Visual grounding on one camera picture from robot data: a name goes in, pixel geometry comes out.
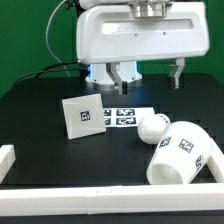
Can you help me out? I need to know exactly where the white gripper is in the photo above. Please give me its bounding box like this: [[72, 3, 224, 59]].
[[76, 2, 209, 94]]

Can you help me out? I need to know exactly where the white lamp bulb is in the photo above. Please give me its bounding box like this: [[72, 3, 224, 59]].
[[137, 113, 170, 144]]

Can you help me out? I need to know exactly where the white lamp shade with markers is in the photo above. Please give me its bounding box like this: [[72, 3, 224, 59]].
[[147, 121, 212, 185]]

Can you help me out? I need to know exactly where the white square lamp base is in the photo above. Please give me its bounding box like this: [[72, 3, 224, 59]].
[[62, 94, 106, 139]]

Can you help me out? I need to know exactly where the marker sheet on table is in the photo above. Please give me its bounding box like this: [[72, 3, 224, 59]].
[[103, 107, 155, 127]]

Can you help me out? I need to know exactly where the white right fence bar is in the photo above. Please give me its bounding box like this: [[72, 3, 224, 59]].
[[207, 140, 224, 183]]

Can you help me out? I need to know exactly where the white fence bar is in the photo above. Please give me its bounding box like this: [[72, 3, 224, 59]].
[[0, 145, 16, 184], [207, 140, 224, 183], [0, 183, 224, 217]]

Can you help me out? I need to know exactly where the white front fence bar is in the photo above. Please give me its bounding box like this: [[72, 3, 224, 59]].
[[0, 183, 224, 217]]

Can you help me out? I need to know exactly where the white left fence bar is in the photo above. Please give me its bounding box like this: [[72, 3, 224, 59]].
[[0, 145, 16, 184]]

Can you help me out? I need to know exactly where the black camera stand pole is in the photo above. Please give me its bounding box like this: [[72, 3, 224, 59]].
[[65, 0, 82, 15]]

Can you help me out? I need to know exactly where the black cable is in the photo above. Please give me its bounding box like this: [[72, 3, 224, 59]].
[[12, 60, 88, 87]]

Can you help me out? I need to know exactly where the grey cable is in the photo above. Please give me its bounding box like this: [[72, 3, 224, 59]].
[[45, 0, 72, 78]]

